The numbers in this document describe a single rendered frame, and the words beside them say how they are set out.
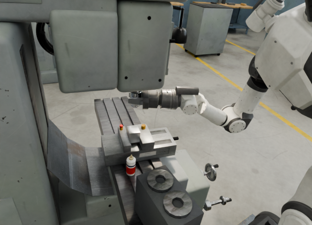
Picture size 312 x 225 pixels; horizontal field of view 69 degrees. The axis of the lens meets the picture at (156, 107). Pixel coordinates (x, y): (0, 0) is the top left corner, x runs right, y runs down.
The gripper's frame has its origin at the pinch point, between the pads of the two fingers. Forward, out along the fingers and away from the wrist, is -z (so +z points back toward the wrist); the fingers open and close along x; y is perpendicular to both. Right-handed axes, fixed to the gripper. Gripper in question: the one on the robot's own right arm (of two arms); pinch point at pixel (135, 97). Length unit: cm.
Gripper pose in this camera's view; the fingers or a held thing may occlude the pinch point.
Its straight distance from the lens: 98.0
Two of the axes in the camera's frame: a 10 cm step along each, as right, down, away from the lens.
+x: 0.5, 5.3, -8.5
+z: 10.0, 0.4, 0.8
